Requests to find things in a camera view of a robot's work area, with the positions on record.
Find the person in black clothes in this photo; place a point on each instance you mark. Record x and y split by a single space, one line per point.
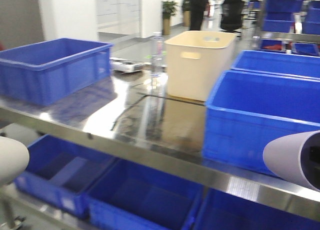
197 9

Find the clear plastic bottle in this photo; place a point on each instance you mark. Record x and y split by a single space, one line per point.
157 75

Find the lower shelf blue bin left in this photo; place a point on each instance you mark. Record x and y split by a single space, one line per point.
61 172

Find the shelf blue bin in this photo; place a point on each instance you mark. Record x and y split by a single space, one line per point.
61 172
223 211
130 196

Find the metal shelving with blue bins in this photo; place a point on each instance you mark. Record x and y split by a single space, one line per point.
284 20

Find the black office chair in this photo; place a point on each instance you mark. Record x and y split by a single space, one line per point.
232 16

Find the white power strip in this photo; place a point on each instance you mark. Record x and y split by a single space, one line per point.
125 65

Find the potted plant in tan pot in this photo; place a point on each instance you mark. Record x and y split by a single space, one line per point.
169 9

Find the blue bin behind target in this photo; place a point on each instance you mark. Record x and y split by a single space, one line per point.
274 63

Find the purple plastic cup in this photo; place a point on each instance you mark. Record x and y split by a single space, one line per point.
288 158

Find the blue bin far left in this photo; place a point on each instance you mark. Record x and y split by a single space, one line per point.
45 72

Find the beige plastic cup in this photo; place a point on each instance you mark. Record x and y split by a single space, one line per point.
14 158

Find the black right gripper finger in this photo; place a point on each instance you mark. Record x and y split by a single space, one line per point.
314 153

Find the large blue target bin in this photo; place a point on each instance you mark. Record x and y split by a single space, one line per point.
247 110

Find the cream plastic storage bin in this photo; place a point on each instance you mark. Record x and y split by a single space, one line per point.
194 61

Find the lower shelf blue bin middle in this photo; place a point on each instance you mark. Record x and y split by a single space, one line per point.
130 196

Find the lower shelf blue bin right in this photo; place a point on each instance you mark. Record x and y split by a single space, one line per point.
223 211

